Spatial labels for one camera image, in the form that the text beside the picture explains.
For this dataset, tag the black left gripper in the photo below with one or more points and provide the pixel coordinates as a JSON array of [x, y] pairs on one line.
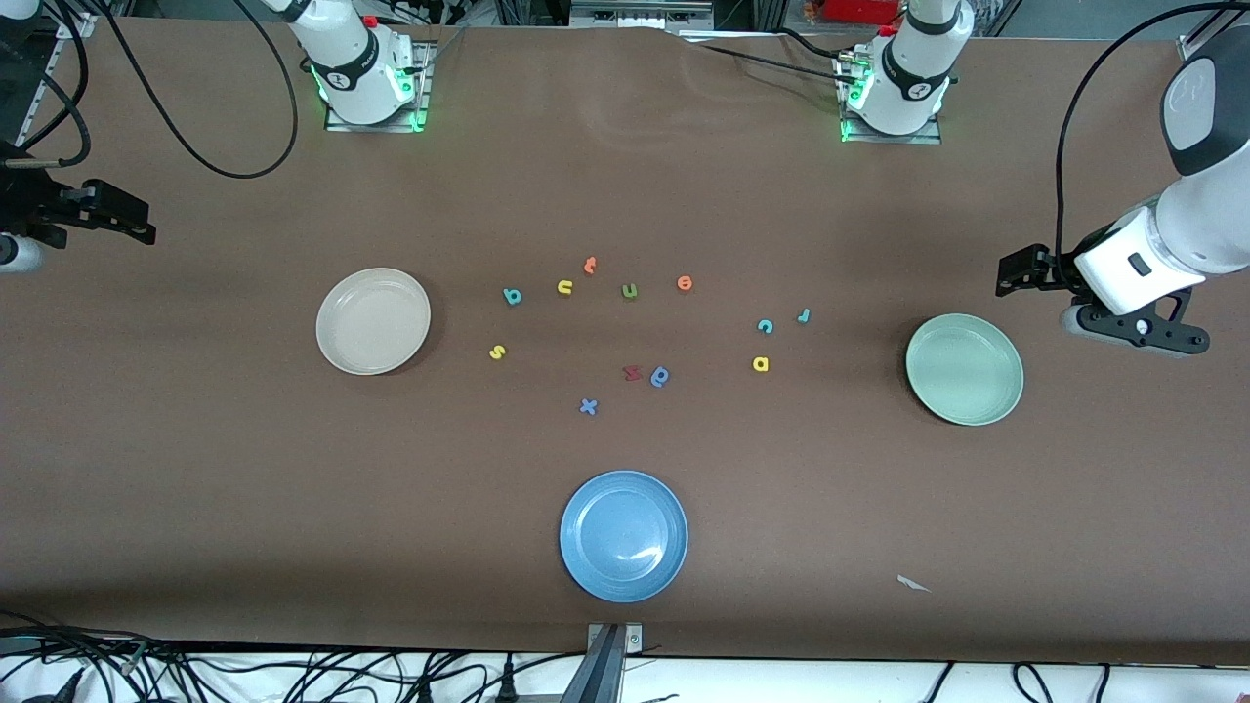
[[1062, 271]]

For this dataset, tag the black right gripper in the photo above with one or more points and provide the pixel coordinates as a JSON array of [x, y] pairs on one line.
[[39, 209]]

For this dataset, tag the teal foam letter p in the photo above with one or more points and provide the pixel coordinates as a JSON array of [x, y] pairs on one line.
[[512, 296]]

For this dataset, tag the pale green round plate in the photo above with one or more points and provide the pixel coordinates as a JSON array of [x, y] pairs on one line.
[[965, 369]]

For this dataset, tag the brown table cover sheet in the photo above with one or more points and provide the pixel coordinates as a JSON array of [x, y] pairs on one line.
[[195, 439]]

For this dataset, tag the beige round plate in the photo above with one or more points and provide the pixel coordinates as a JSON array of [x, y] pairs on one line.
[[373, 321]]

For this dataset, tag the red background object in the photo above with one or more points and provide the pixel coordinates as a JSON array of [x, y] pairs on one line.
[[859, 10]]

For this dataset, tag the white paper scrap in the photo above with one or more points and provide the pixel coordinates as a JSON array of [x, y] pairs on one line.
[[911, 583]]

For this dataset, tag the blue foam letter a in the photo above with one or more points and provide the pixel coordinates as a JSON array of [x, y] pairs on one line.
[[660, 377]]

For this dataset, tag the blue foam letter x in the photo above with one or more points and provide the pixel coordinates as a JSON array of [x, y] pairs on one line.
[[588, 406]]

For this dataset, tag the grey metal box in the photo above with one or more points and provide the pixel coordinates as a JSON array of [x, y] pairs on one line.
[[635, 15]]

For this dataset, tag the blue round plate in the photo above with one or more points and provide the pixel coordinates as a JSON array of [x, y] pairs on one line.
[[623, 537]]

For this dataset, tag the black power plug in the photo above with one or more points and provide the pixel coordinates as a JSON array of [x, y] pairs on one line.
[[425, 691], [508, 679]]

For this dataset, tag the aluminium profile bar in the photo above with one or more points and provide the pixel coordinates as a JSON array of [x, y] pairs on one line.
[[605, 674]]

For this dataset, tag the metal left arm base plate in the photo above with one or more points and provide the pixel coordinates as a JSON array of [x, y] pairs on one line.
[[894, 139]]

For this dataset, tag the aluminium corner bracket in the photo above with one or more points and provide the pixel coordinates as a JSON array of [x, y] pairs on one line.
[[76, 24], [1193, 44]]

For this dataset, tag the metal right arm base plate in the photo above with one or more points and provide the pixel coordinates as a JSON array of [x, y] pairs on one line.
[[376, 127]]

